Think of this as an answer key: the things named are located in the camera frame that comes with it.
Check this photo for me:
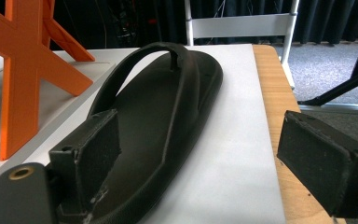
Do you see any black stand leg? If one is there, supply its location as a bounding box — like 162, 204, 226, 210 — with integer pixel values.
297, 22, 358, 115

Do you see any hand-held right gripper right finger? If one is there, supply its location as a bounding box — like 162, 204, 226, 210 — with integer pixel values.
276, 109, 358, 219

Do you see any dark curtain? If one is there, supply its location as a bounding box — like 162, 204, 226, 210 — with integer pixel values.
50, 0, 358, 50

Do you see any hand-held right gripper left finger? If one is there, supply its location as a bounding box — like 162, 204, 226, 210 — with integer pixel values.
48, 108, 122, 219

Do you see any white metal stand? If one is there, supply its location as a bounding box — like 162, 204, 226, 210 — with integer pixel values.
184, 0, 301, 91

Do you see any black flip-flop sandal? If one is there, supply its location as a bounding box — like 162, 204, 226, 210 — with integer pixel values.
85, 42, 224, 224

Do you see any orange shoe rack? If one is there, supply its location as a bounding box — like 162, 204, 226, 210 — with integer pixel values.
0, 0, 96, 161

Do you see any white mat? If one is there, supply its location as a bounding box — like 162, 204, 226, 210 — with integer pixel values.
0, 43, 287, 224

